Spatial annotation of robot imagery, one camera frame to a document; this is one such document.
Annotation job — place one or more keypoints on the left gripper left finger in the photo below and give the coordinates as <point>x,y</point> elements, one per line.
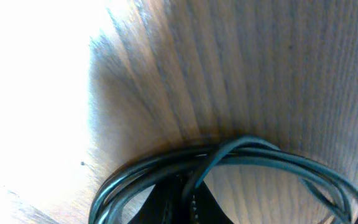
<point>160,206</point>

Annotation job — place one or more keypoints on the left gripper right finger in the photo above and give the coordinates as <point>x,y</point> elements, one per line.
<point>204,209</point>

